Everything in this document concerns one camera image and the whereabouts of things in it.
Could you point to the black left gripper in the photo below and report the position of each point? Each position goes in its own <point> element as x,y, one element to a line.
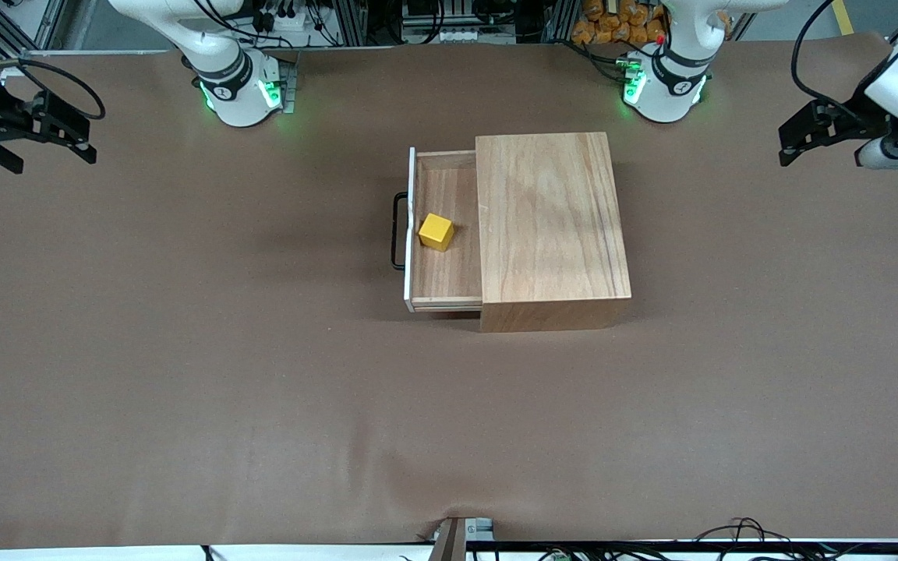
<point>853,117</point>

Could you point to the yellow wooden block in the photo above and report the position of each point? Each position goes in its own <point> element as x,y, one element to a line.
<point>435,232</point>

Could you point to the wooden drawer with white front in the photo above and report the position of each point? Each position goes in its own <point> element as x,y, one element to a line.
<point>457,273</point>

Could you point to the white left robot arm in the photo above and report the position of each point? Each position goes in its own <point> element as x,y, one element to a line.
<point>671,93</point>

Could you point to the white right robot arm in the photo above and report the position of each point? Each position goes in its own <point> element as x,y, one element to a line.
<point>235,93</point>

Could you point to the wooden drawer cabinet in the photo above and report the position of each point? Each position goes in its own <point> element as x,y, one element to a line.
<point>550,226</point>

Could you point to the bag of orange items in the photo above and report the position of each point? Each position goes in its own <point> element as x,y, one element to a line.
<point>613,23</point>

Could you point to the power strip with black plugs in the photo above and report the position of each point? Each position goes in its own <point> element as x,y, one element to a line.
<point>285,19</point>

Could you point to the brown table cover sheet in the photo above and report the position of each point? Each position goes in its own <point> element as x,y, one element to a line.
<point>262,428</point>

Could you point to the white power strip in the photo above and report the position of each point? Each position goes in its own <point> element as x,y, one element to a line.
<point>464,36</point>

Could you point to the grey metal base plate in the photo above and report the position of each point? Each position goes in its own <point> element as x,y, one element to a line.
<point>289,82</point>

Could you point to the aluminium frame post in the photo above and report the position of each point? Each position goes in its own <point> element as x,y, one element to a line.
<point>349,23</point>

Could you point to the metal table edge bracket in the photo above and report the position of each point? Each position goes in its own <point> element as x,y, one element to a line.
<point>449,541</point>

